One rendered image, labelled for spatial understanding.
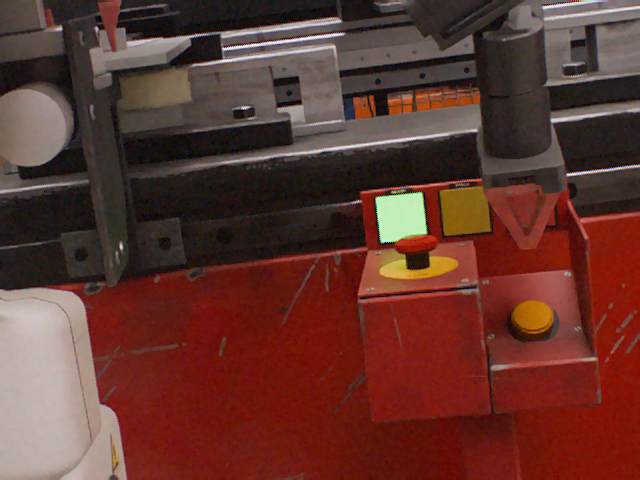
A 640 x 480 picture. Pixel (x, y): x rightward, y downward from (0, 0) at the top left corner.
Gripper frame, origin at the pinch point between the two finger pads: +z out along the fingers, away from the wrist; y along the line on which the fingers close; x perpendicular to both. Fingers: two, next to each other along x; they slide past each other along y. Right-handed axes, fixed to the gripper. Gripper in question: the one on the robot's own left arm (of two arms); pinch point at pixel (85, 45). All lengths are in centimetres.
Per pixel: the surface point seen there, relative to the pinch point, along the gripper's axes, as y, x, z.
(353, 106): -34, -145, 122
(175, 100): -6.5, -8.2, 13.9
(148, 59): -7.2, 10.1, -4.1
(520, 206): -39.7, 17.0, 14.0
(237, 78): -13.7, -9.0, 12.8
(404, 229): -28.4, 16.2, 15.6
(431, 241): -30.0, 24.0, 10.1
